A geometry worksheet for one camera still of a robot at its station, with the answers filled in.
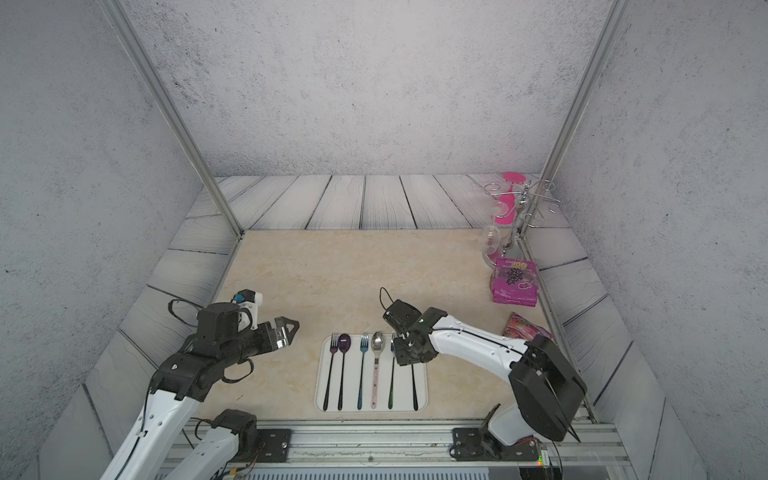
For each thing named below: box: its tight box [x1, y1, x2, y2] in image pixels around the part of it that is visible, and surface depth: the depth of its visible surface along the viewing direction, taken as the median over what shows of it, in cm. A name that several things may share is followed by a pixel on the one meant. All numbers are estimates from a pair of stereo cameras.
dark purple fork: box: [322, 333, 338, 411], surface depth 90 cm
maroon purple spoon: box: [411, 363, 419, 411], surface depth 82 cm
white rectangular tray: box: [315, 334, 428, 412], surface depth 85 cm
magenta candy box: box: [492, 258, 538, 307], surface depth 98 cm
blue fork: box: [357, 333, 369, 410], surface depth 91 cm
